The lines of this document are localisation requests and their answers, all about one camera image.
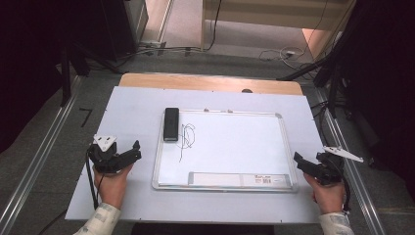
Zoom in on black whiteboard eraser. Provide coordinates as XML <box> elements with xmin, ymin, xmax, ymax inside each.
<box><xmin>162</xmin><ymin>107</ymin><xmax>181</xmax><ymax>143</ymax></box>

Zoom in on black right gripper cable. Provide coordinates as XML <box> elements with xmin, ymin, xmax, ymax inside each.
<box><xmin>339</xmin><ymin>180</ymin><xmax>352</xmax><ymax>213</ymax></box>

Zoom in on person's right hand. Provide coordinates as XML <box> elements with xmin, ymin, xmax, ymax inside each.
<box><xmin>302</xmin><ymin>172</ymin><xmax>346</xmax><ymax>215</ymax></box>

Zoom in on white whiteboard with metal frame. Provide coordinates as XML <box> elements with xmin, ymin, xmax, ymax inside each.
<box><xmin>151</xmin><ymin>108</ymin><xmax>299</xmax><ymax>194</ymax></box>

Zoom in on person's left hand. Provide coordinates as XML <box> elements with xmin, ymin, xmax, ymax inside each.
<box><xmin>93</xmin><ymin>163</ymin><xmax>135</xmax><ymax>211</ymax></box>

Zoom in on dark cabinet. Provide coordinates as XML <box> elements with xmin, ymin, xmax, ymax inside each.
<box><xmin>100</xmin><ymin>0</ymin><xmax>150</xmax><ymax>62</ymax></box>

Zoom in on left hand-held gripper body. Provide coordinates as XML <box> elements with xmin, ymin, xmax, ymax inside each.
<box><xmin>86</xmin><ymin>134</ymin><xmax>131</xmax><ymax>174</ymax></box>

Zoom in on white table cover board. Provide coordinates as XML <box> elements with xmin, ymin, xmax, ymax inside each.
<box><xmin>64</xmin><ymin>85</ymin><xmax>328</xmax><ymax>225</ymax></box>

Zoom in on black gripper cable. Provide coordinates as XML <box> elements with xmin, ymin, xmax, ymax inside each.
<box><xmin>84</xmin><ymin>152</ymin><xmax>106</xmax><ymax>211</ymax></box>
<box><xmin>339</xmin><ymin>180</ymin><xmax>352</xmax><ymax>213</ymax></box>

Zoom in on black hanging cable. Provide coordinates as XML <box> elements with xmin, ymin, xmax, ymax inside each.
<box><xmin>205</xmin><ymin>0</ymin><xmax>223</xmax><ymax>52</ymax></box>

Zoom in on black metal stand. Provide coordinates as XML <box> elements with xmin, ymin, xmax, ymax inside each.
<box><xmin>60</xmin><ymin>41</ymin><xmax>125</xmax><ymax>108</ymax></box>
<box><xmin>276</xmin><ymin>48</ymin><xmax>347</xmax><ymax>119</ymax></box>

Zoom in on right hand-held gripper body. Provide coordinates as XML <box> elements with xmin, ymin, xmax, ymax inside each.
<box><xmin>314</xmin><ymin>145</ymin><xmax>364</xmax><ymax>187</ymax></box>

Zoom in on white floor cable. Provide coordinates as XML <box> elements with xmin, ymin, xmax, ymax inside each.
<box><xmin>258</xmin><ymin>46</ymin><xmax>306</xmax><ymax>64</ymax></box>

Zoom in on wooden table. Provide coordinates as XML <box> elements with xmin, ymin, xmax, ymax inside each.
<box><xmin>117</xmin><ymin>72</ymin><xmax>304</xmax><ymax>97</ymax></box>

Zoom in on light wooden furniture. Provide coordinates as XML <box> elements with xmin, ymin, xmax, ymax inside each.
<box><xmin>200</xmin><ymin>0</ymin><xmax>357</xmax><ymax>52</ymax></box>

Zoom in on metal floor rail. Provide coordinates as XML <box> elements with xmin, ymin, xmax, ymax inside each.
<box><xmin>313</xmin><ymin>87</ymin><xmax>389</xmax><ymax>235</ymax></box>
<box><xmin>0</xmin><ymin>75</ymin><xmax>83</xmax><ymax>235</ymax></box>

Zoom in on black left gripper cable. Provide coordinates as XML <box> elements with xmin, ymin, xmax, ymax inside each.
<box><xmin>84</xmin><ymin>152</ymin><xmax>106</xmax><ymax>211</ymax></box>

